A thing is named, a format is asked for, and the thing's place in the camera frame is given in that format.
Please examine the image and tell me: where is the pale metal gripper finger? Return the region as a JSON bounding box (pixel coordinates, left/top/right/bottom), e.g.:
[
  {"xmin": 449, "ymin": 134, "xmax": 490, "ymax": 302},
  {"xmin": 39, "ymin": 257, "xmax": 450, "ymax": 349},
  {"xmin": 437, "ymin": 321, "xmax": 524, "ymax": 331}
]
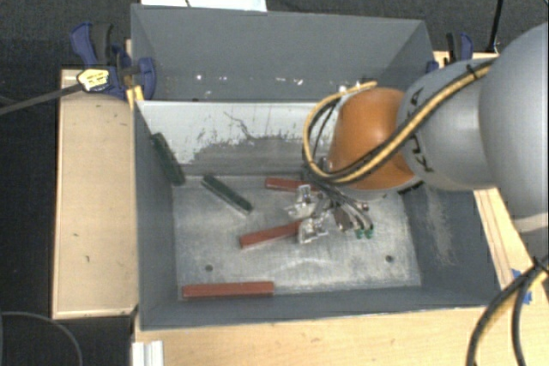
[
  {"xmin": 297, "ymin": 216, "xmax": 331, "ymax": 245},
  {"xmin": 285, "ymin": 183, "xmax": 321, "ymax": 220}
]

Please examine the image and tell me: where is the red-brown flat block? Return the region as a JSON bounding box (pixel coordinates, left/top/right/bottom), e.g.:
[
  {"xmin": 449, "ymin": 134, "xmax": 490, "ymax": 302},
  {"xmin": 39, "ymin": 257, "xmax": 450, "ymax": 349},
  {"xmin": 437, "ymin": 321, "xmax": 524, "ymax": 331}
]
[
  {"xmin": 238, "ymin": 219, "xmax": 305, "ymax": 250},
  {"xmin": 264, "ymin": 177, "xmax": 319, "ymax": 192},
  {"xmin": 181, "ymin": 280, "xmax": 275, "ymax": 300}
]

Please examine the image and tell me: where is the dark green flat block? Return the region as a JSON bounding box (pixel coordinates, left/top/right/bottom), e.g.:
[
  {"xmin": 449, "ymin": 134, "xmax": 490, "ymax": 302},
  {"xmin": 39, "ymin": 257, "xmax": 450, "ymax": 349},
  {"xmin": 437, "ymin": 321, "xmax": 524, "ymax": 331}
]
[
  {"xmin": 201, "ymin": 174, "xmax": 255, "ymax": 215},
  {"xmin": 150, "ymin": 132, "xmax": 187, "ymax": 187}
]

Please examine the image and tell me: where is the grey metal bin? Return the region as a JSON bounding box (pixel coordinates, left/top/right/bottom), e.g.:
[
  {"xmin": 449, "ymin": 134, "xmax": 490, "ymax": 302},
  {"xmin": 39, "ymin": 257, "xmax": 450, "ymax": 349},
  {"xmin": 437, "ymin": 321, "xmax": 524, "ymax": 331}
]
[{"xmin": 130, "ymin": 3, "xmax": 504, "ymax": 331}]

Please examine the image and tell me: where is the pale wood board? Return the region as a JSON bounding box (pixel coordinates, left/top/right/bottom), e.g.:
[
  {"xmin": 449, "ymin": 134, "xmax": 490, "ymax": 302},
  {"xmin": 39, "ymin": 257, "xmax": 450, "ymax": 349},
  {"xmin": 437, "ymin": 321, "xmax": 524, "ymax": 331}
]
[{"xmin": 51, "ymin": 68, "xmax": 141, "ymax": 321}]

